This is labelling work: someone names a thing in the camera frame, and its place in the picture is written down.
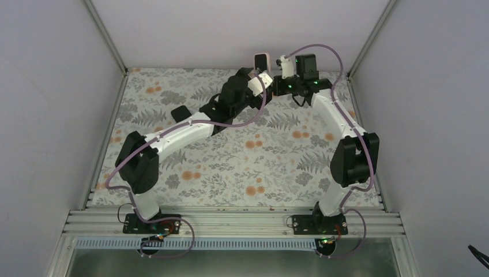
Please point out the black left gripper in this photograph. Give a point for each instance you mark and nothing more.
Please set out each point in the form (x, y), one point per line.
(243, 73)

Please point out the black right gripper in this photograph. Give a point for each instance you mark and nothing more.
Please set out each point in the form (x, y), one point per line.
(278, 89)

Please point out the pink phone case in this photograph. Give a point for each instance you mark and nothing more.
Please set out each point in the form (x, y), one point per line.
(263, 63)

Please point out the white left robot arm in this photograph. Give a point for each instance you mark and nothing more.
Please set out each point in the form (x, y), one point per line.
(139, 158)

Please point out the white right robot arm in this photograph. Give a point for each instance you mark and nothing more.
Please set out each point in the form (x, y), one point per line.
(355, 158)

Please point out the black phone on mat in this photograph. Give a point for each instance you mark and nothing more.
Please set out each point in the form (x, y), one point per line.
(181, 113)

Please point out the floral patterned table mat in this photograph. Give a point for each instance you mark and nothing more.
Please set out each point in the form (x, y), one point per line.
(280, 160)

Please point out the black object at right edge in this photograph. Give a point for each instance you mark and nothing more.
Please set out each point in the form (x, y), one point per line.
(481, 257)

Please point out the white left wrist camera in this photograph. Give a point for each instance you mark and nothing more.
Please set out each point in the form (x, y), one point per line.
(260, 83)

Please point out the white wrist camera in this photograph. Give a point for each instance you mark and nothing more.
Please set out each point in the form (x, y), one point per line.
(260, 83)
(287, 66)

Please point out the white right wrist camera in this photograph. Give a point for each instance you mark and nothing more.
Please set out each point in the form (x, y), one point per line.
(287, 66)

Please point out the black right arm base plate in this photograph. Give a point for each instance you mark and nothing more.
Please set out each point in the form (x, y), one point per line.
(322, 225)

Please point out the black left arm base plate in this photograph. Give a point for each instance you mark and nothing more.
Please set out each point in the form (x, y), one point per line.
(166, 224)

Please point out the perforated cable duct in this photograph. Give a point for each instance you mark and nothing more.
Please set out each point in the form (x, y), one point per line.
(127, 243)

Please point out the aluminium mounting rail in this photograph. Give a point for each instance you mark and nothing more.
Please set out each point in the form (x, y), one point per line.
(246, 224)

